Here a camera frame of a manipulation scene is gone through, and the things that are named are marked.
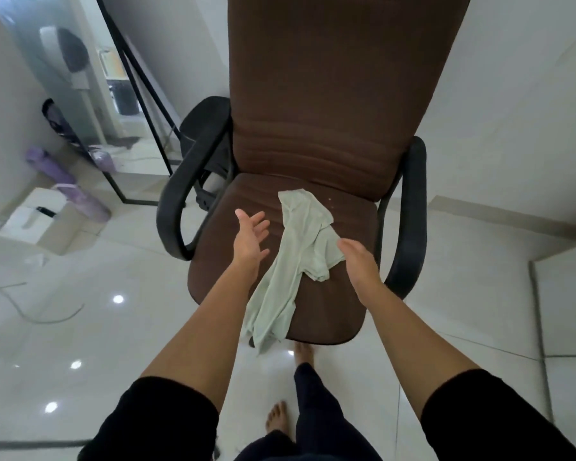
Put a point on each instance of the person's right hand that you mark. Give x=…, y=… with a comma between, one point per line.
x=362, y=268

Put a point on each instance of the person's left hand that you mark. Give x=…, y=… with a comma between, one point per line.
x=247, y=247

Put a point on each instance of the person's right fingers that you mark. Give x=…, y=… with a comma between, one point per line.
x=348, y=245

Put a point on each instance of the person's left thumb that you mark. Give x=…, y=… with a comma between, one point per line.
x=241, y=218

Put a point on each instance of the person's left forearm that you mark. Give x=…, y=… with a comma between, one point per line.
x=206, y=331

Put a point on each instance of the person's right forearm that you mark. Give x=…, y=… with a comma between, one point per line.
x=413, y=340

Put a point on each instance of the light green cloth garment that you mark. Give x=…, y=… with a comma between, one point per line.
x=302, y=235

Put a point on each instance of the black chair armrest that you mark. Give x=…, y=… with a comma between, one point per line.
x=413, y=215
x=180, y=196

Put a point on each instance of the black swivel chair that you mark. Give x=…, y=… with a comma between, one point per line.
x=201, y=119

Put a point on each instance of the person's right foot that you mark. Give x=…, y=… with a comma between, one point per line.
x=303, y=354

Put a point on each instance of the person's foot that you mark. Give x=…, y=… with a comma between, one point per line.
x=277, y=417
x=303, y=354

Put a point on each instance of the brown fabric office chair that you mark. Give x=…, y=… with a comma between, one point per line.
x=326, y=115

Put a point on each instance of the black waste bin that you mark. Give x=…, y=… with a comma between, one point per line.
x=126, y=98

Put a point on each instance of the purple rolled yoga mat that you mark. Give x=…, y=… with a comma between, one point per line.
x=72, y=187

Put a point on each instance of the person's dark trousers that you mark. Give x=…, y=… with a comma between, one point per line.
x=321, y=417

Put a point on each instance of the person's left foot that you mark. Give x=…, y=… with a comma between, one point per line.
x=277, y=417

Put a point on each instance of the small black device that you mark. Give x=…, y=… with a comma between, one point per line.
x=46, y=211

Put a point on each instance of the white cardboard box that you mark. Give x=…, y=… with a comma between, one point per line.
x=38, y=225

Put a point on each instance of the dark patterned bag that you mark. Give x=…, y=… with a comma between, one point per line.
x=57, y=119

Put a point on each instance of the person's black left sleeve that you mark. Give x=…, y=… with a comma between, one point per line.
x=158, y=422

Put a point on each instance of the person's black sleeve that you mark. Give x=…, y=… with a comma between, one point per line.
x=489, y=422
x=158, y=422

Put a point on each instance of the person's black right sleeve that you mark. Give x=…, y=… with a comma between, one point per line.
x=489, y=422

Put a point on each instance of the white and black wall dispenser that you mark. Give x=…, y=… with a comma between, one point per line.
x=65, y=47

